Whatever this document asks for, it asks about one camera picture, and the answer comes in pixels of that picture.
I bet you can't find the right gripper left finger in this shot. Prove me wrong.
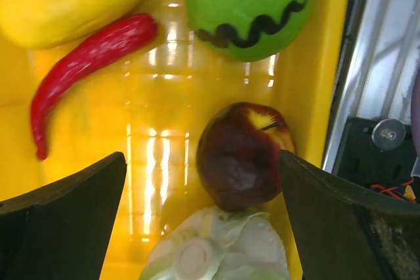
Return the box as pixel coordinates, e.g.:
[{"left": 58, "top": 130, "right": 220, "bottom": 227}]
[{"left": 1, "top": 152, "right": 127, "bottom": 279}]

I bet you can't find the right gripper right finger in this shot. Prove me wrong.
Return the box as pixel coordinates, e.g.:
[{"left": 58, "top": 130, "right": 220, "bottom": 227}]
[{"left": 278, "top": 150, "right": 419, "bottom": 279}]

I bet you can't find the dark maroon toy beet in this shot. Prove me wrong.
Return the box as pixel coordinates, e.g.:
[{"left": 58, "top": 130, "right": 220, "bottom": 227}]
[{"left": 196, "top": 102, "right": 295, "bottom": 212}]

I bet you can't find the green toy watermelon ball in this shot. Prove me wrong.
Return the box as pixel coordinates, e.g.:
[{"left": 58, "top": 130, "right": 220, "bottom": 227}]
[{"left": 186, "top": 0, "right": 315, "bottom": 62}]

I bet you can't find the white toy cauliflower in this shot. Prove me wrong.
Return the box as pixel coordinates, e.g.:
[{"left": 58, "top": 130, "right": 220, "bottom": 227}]
[{"left": 140, "top": 207, "right": 290, "bottom": 279}]

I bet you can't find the yellow plastic tray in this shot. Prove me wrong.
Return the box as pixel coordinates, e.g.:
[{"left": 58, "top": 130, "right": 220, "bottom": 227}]
[{"left": 1, "top": 0, "right": 348, "bottom": 279}]

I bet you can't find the red toy chili pepper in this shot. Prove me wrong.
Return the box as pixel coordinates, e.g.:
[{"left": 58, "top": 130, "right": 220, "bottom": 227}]
[{"left": 30, "top": 13, "right": 158, "bottom": 160}]

